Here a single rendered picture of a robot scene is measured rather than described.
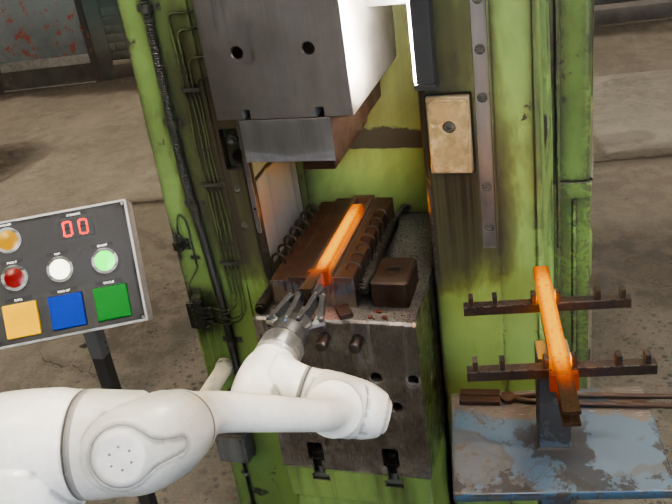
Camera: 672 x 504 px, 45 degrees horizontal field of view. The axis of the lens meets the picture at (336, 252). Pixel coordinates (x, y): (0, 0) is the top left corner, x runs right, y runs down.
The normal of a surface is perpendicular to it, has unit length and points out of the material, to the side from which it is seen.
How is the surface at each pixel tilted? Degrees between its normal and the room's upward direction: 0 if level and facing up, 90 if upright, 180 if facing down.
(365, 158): 90
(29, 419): 23
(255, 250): 90
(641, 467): 0
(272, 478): 90
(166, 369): 0
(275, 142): 90
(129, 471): 57
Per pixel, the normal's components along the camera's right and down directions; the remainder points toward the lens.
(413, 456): -0.27, 0.48
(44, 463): 0.02, 0.08
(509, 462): -0.13, -0.88
